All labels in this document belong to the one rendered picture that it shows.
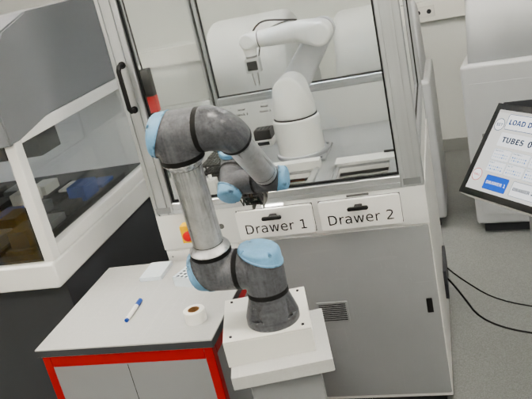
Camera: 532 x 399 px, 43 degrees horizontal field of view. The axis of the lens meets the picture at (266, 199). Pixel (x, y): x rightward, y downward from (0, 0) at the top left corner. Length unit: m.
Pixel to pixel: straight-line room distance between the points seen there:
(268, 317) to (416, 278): 0.83
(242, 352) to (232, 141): 0.59
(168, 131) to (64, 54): 1.29
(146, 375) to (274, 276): 0.64
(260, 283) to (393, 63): 0.88
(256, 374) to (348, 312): 0.84
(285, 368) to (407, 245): 0.82
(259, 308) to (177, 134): 0.54
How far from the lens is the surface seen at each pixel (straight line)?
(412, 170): 2.40
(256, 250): 1.85
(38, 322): 2.92
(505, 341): 3.25
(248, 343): 1.91
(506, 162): 2.20
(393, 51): 2.30
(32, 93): 2.69
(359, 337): 2.72
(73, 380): 2.42
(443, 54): 5.54
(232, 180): 2.05
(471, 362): 3.13
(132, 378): 2.31
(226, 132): 1.69
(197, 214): 1.81
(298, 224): 2.50
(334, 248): 2.54
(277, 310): 1.89
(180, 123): 1.70
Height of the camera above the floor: 1.80
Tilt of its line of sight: 20 degrees down
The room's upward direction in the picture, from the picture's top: 13 degrees counter-clockwise
